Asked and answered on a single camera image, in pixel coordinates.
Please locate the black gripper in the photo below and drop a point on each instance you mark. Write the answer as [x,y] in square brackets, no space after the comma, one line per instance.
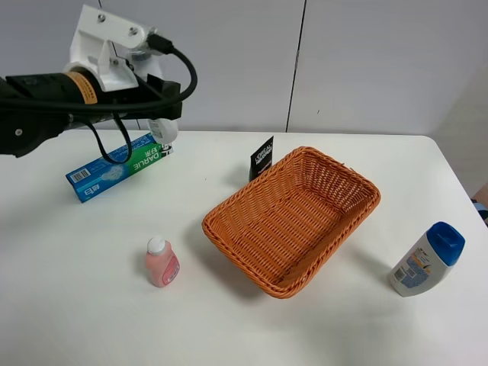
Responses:
[149,100]

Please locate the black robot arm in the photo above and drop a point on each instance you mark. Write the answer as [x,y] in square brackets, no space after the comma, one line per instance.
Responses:
[39,107]

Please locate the blue green toothpaste box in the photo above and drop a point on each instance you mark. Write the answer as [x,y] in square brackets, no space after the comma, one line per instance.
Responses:
[99,175]

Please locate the orange wicker basket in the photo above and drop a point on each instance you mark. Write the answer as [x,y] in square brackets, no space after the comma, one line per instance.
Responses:
[283,226]

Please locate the black cosmetic tube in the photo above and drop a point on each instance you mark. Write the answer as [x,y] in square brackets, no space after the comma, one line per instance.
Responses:
[261,159]

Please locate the pink bottle white cap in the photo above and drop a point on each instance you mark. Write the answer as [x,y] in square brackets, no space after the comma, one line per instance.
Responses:
[161,262]

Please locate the white bottle blue cap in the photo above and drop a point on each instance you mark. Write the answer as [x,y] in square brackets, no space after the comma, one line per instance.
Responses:
[428,261]

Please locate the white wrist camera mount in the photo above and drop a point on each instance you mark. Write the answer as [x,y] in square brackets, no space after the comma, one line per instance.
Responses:
[113,49]

